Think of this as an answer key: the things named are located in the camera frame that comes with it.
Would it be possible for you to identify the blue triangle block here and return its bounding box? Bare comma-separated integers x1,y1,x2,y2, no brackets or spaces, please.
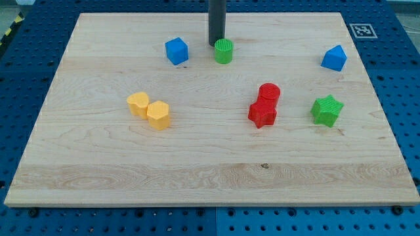
321,45,347,71

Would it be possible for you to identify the red star block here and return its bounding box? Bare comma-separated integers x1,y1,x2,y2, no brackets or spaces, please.
248,100,277,128

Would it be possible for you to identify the yellow hexagon block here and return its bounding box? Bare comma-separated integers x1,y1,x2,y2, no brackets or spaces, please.
147,100,170,130

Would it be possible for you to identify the red cylinder block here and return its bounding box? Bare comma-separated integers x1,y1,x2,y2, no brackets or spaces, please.
257,83,281,108

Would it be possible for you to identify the light wooden board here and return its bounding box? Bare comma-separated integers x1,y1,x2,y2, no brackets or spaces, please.
5,12,419,208

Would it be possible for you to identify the green cylinder block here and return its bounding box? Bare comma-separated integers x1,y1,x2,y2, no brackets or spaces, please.
214,39,234,64

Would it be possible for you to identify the yellow heart block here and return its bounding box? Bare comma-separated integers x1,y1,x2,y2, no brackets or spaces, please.
126,92,150,119

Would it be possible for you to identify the blue cube block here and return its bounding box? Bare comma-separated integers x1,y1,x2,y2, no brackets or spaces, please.
165,37,189,65

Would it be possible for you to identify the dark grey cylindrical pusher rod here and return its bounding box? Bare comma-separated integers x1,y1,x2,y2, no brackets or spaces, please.
208,0,226,47

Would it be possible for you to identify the green star block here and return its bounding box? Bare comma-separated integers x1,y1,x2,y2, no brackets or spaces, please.
310,94,344,127

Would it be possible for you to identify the white fiducial marker tag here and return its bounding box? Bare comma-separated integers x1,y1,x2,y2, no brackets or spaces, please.
349,23,377,39

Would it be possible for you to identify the yellow black hazard tape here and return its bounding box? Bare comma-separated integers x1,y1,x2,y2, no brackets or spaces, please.
1,12,25,47

